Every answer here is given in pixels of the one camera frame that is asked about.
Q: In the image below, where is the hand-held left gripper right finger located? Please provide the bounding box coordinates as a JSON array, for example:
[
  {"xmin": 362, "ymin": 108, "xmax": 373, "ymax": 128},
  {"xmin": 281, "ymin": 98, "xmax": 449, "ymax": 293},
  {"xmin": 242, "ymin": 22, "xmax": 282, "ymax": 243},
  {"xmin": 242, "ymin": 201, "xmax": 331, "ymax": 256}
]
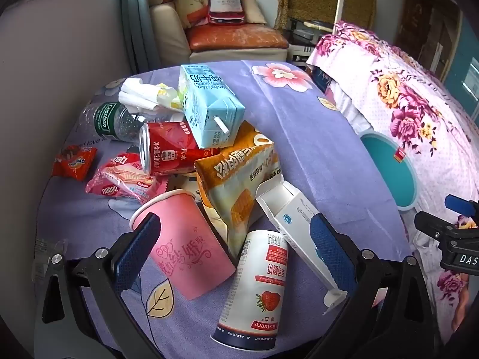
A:
[{"xmin": 303, "ymin": 212, "xmax": 444, "ymax": 359}]

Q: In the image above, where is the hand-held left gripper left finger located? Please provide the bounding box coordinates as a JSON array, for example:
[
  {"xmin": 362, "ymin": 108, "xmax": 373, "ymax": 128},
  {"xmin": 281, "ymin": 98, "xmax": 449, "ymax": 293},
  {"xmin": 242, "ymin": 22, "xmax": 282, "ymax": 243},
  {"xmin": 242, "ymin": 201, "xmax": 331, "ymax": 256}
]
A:
[{"xmin": 34, "ymin": 212, "xmax": 161, "ymax": 359}]

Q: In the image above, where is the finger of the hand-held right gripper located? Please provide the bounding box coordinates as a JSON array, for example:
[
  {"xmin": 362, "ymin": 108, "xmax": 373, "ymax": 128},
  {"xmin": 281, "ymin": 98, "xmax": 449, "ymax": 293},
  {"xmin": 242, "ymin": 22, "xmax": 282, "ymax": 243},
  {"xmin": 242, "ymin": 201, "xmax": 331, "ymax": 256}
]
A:
[
  {"xmin": 413, "ymin": 211, "xmax": 463, "ymax": 245},
  {"xmin": 445, "ymin": 194, "xmax": 479, "ymax": 215}
]

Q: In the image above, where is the pink paper cup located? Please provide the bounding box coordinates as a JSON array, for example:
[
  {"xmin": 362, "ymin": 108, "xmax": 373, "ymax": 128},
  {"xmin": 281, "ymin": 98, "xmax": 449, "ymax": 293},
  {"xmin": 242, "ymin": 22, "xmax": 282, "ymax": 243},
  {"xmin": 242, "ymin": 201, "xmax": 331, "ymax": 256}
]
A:
[{"xmin": 129, "ymin": 189, "xmax": 236, "ymax": 302}]

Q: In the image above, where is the white carton box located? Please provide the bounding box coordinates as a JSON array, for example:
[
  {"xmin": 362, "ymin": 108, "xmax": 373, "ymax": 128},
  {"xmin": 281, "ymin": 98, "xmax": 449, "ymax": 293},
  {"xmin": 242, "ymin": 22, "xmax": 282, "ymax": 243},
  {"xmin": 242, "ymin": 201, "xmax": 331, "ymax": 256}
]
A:
[{"xmin": 255, "ymin": 179, "xmax": 347, "ymax": 317}]

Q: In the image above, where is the teal bin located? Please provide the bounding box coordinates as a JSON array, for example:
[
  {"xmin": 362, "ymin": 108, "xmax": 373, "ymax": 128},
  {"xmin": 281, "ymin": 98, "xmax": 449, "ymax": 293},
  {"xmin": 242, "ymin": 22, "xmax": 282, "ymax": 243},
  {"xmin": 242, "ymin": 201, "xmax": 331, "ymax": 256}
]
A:
[{"xmin": 360, "ymin": 131, "xmax": 418, "ymax": 210}]

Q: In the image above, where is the pink wafer packet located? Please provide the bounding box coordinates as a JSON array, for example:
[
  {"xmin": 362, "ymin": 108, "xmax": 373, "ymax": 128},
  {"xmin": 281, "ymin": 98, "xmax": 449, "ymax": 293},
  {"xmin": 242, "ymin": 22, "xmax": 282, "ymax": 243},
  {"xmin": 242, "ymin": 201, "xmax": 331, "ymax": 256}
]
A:
[{"xmin": 85, "ymin": 151, "xmax": 169, "ymax": 204}]

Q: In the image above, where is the white strawberry print cup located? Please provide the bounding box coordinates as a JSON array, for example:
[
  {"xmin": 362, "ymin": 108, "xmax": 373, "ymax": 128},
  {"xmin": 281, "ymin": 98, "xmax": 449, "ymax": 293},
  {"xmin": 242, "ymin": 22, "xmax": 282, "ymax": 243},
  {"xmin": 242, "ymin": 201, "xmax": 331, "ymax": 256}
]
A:
[{"xmin": 210, "ymin": 229, "xmax": 289, "ymax": 353}]

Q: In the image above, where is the clear plastic bottle green label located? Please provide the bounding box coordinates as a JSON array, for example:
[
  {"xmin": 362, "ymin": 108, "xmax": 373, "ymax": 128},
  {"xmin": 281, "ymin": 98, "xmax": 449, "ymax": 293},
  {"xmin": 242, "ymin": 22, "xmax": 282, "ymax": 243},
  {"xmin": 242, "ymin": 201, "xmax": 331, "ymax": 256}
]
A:
[{"xmin": 80, "ymin": 101, "xmax": 176, "ymax": 143}]

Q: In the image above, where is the pink floral quilt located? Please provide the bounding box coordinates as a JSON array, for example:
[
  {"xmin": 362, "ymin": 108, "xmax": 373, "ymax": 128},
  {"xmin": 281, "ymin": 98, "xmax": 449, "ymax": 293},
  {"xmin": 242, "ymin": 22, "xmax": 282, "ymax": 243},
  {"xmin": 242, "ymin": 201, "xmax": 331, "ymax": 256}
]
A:
[{"xmin": 306, "ymin": 20, "xmax": 479, "ymax": 345}]

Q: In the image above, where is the purple floral bed sheet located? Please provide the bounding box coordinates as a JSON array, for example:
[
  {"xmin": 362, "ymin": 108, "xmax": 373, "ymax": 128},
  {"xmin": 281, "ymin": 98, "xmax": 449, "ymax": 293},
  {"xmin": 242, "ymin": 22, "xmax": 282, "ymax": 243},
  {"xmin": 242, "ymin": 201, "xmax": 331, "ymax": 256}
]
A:
[{"xmin": 35, "ymin": 61, "xmax": 412, "ymax": 359}]

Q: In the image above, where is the red orange snack packet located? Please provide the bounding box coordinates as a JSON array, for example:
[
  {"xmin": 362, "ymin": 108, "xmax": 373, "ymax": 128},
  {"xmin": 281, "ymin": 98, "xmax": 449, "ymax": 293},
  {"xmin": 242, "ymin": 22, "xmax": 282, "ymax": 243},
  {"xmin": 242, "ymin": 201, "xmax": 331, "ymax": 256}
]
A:
[{"xmin": 51, "ymin": 145, "xmax": 98, "ymax": 182}]

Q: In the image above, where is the red drink can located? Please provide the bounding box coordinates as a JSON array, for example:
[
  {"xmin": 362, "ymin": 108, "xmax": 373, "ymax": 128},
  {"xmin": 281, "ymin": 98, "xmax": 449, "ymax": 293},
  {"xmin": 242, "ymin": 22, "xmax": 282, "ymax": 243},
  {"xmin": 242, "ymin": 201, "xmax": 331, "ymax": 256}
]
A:
[{"xmin": 138, "ymin": 121, "xmax": 221, "ymax": 176}]

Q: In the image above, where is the orange snack bag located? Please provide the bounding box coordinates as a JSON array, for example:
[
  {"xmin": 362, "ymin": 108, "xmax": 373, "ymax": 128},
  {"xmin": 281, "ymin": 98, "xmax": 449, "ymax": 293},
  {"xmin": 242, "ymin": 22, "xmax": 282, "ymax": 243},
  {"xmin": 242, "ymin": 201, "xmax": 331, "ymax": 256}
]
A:
[{"xmin": 195, "ymin": 120, "xmax": 285, "ymax": 260}]

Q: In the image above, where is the teal door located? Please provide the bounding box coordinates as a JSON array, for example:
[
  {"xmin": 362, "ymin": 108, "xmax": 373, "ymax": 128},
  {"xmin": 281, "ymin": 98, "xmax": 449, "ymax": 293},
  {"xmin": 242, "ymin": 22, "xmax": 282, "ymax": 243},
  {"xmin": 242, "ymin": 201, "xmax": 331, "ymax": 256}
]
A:
[{"xmin": 442, "ymin": 7, "xmax": 479, "ymax": 113}]

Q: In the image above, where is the white crumpled tissue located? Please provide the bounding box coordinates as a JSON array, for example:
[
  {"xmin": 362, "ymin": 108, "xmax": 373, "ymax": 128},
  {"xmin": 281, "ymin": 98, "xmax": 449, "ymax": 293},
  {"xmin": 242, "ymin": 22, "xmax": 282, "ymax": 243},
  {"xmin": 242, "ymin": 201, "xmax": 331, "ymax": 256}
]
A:
[{"xmin": 119, "ymin": 77, "xmax": 180, "ymax": 113}]

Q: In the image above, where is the yellow wrapper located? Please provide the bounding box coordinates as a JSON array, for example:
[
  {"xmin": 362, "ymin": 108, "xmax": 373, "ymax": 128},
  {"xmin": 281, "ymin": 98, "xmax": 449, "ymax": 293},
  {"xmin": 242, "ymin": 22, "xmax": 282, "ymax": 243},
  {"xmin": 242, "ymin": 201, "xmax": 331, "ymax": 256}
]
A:
[{"xmin": 155, "ymin": 82, "xmax": 184, "ymax": 110}]

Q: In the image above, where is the light blue milk carton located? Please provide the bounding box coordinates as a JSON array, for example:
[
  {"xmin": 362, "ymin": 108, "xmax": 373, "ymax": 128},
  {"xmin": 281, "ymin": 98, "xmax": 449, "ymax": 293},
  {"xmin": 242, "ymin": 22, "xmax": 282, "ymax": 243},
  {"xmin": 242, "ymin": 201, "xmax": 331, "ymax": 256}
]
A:
[{"xmin": 178, "ymin": 63, "xmax": 246, "ymax": 149}]

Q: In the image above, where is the wooden cabinet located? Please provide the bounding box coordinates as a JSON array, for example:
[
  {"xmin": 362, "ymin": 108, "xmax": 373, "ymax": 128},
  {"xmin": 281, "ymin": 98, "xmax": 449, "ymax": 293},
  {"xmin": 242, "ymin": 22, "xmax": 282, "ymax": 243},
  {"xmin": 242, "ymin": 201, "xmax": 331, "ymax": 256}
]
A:
[{"xmin": 395, "ymin": 0, "xmax": 463, "ymax": 83}]

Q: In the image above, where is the grey fabric headboard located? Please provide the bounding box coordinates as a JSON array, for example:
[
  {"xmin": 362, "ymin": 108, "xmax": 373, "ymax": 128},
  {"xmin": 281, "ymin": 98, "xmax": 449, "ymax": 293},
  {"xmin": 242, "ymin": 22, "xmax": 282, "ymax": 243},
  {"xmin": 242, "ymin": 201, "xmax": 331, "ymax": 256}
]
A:
[{"xmin": 0, "ymin": 0, "xmax": 131, "ymax": 195}]

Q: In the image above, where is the cream armchair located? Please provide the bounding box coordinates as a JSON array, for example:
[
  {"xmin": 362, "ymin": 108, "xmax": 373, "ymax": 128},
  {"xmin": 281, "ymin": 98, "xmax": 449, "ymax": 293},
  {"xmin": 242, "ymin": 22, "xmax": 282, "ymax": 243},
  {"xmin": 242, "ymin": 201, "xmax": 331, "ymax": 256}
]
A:
[{"xmin": 148, "ymin": 0, "xmax": 290, "ymax": 70}]

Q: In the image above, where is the black media player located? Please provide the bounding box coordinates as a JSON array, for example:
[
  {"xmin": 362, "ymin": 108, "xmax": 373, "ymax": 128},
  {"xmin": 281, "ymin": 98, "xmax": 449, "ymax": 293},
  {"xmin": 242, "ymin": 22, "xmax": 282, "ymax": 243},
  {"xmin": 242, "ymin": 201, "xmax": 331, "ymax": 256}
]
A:
[{"xmin": 289, "ymin": 18, "xmax": 334, "ymax": 42}]

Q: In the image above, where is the grey curtain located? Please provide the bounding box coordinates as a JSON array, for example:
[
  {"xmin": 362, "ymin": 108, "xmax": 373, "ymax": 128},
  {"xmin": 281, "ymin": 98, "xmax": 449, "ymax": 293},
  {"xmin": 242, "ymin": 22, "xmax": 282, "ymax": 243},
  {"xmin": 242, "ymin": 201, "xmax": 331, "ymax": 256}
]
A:
[{"xmin": 120, "ymin": 0, "xmax": 160, "ymax": 73}]

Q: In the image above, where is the orange seat cushion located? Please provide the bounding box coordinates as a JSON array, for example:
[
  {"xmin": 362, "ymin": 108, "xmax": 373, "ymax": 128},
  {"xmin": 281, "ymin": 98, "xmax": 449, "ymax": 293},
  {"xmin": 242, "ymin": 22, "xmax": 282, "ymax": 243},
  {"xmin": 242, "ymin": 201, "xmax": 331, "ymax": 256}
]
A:
[{"xmin": 187, "ymin": 22, "xmax": 289, "ymax": 51}]

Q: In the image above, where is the beige pillow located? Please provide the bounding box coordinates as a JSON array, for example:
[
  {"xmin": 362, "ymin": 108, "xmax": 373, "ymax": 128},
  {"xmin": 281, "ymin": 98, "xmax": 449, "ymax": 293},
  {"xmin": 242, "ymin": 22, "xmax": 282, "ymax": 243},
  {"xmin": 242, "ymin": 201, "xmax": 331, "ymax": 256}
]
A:
[{"xmin": 243, "ymin": 0, "xmax": 267, "ymax": 25}]

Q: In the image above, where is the cartoon print pillow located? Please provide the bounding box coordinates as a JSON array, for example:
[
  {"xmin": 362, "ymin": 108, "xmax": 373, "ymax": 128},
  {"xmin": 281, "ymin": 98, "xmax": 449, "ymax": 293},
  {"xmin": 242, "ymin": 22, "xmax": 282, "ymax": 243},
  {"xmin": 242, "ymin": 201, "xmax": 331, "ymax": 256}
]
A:
[{"xmin": 175, "ymin": 0, "xmax": 210, "ymax": 28}]

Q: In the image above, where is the red Hennessy box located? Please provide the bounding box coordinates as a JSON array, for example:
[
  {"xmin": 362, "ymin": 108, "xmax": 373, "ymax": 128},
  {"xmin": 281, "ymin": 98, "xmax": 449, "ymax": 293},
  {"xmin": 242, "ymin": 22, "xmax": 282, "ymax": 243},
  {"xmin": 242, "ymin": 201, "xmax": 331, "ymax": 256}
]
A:
[{"xmin": 207, "ymin": 0, "xmax": 248, "ymax": 26}]

